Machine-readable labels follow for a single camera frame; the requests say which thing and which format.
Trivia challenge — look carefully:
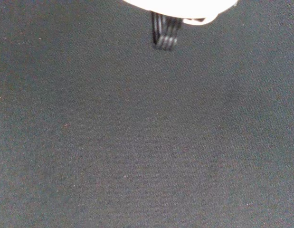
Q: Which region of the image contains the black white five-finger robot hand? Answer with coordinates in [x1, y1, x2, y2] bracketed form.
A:
[122, 0, 238, 52]

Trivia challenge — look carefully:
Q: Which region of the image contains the black cloth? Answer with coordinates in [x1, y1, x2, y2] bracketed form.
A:
[0, 0, 294, 228]

